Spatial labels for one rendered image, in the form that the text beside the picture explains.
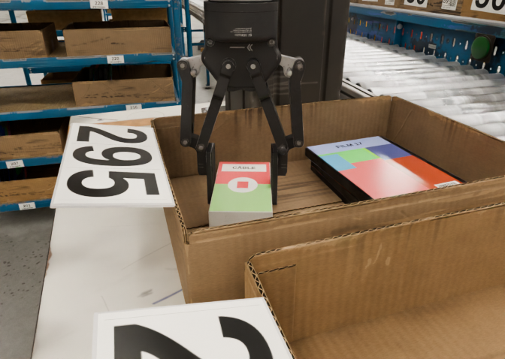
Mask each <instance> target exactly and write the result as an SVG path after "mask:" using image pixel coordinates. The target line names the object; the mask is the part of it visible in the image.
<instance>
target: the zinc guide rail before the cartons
mask: <svg viewBox="0 0 505 359"><path fill-rule="evenodd" d="M350 6H356V7H361V8H371V9H377V10H382V11H392V12H398V13H404V14H414V15H419V16H425V17H435V18H441V19H447V20H457V21H462V22H468V23H478V24H484V25H490V26H500V27H505V22H502V21H496V20H484V19H478V18H472V17H460V16H454V15H448V14H436V13H430V12H424V11H412V10H406V9H400V8H388V7H382V6H376V5H364V4H358V3H352V2H350Z"/></svg>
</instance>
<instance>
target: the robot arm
mask: <svg viewBox="0 0 505 359"><path fill-rule="evenodd" d="M277 20H278V1H277V0H204V30H205V45H204V49H203V51H202V53H201V54H200V55H197V56H191V57H188V56H183V57H182V58H181V59H180V60H179V61H178V63H177V69H178V71H179V74H180V78H181V80H182V98H181V120H180V144H181V145H182V146H184V147H188V146H190V147H192V148H194V149H195V150H196V152H197V162H198V173H199V175H207V203H208V204H210V202H211V198H212V194H213V188H214V184H215V181H216V159H215V143H208V142H209V139H210V136H211V134H212V131H213V127H214V125H215V122H216V118H217V116H218V113H219V109H220V107H221V105H222V101H223V98H224V96H225V92H226V90H227V91H228V92H234V91H237V90H241V89H242V90H246V91H248V92H255V91H256V92H257V95H258V97H259V100H260V102H261V104H262V107H263V110H264V112H265V115H266V118H267V121H268V124H269V126H270V129H271V132H272V135H273V137H274V140H275V143H272V144H271V196H272V204H273V205H277V178H278V176H285V175H286V173H287V162H288V152H289V150H290V149H292V148H295V147H297V148H300V147H302V146H303V145H304V128H303V114H302V100H301V80H302V77H303V74H304V69H305V67H306V65H305V63H304V60H303V59H302V58H301V57H300V56H296V57H295V58H294V57H291V56H285V55H282V54H281V52H280V50H279V48H278V46H277ZM202 65H204V66H205V67H206V68H207V70H208V71H209V72H210V73H211V75H212V76H213V78H214V79H215V80H216V81H217V83H216V87H215V89H214V92H213V97H212V99H211V102H210V106H209V108H208V111H207V115H206V117H205V120H204V124H203V126H202V129H201V133H200V135H197V134H194V121H195V90H196V77H197V76H198V75H199V73H200V67H201V66H202ZM278 65H281V66H282V67H283V73H284V75H285V76H286V77H288V78H289V103H290V113H291V124H292V134H290V135H287V136H286V135H285V133H284V130H283V127H282V124H281V121H280V118H279V116H278V113H277V109H276V107H275V104H274V101H273V99H272V96H271V92H270V89H269V86H268V83H267V80H268V79H269V77H270V76H271V75H272V73H273V72H274V71H275V70H276V68H277V67H278Z"/></svg>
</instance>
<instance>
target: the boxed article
mask: <svg viewBox="0 0 505 359"><path fill-rule="evenodd" d="M208 214H209V228H210V227H215V226H220V225H228V224H233V223H238V222H245V221H250V220H255V219H263V218H268V217H273V210H272V196H271V168H270V162H232V161H221V162H220V163H219V167H218V171H217V174H216V181H215V184H214V188H213V194H212V198H211V202H210V208H209V212H208Z"/></svg>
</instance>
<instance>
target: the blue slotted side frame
mask: <svg viewBox="0 0 505 359"><path fill-rule="evenodd" d="M352 17H353V18H354V20H355V24H354V20H353V21H352V20H351V19H352ZM360 20H361V25H360ZM397 20H398V21H403V23H402V29H401V37H400V43H399V47H405V43H406V50H413V48H414V45H415V52H416V53H423V49H424V48H425V51H424V54H425V55H426V56H428V55H433V54H434V50H435V54H434V55H435V56H436V58H437V59H440V58H444V55H445V53H446V59H447V61H448V62H455V61H456V57H457V56H458V61H457V62H459V63H460V65H468V64H469V60H470V54H471V46H472V43H473V42H474V38H475V35H476V33H477V32H478V33H483V34H487V35H495V37H496V38H495V42H494V47H493V50H492V54H491V58H490V62H489V63H485V67H484V69H485V70H487V71H488V72H489V73H490V74H496V73H497V70H498V67H499V66H500V71H499V73H501V74H503V75H504V76H505V27H500V26H490V25H484V24H478V23H468V22H462V21H457V20H447V19H441V18H435V17H425V16H419V15H414V14H404V13H398V12H392V11H382V10H377V9H371V8H361V7H356V6H349V21H348V28H347V32H348V33H350V29H351V34H356V35H361V34H362V37H366V38H367V37H368V39H374V37H375V41H381V40H382V43H389V45H393V40H394V36H395V33H394V31H395V26H396V21H397ZM366 22H367V26H366ZM387 25H388V29H387ZM372 27H373V28H372ZM386 29H387V31H386ZM403 29H404V34H403V35H402V33H403ZM412 30H413V35H412V37H411V34H412ZM421 33H422V39H421V38H420V37H421ZM368 34H369V36H368ZM416 34H417V35H416ZM431 34H433V36H432V40H431ZM426 36H427V37H426ZM382 37H383V39H382ZM442 37H443V43H441V41H442ZM454 38H455V45H454V46H453V41H454ZM389 39H390V41H389ZM448 41H449V42H448ZM467 41H468V45H467V49H465V47H466V43H467ZM460 43H461V44H460ZM495 47H497V51H496V54H495V56H494V49H495ZM428 52H429V53H428ZM439 55H440V56H439ZM450 58H451V59H450ZM483 63H484V62H480V61H476V60H473V59H471V62H470V65H471V66H473V68H474V69H482V66H483ZM490 68H491V70H490Z"/></svg>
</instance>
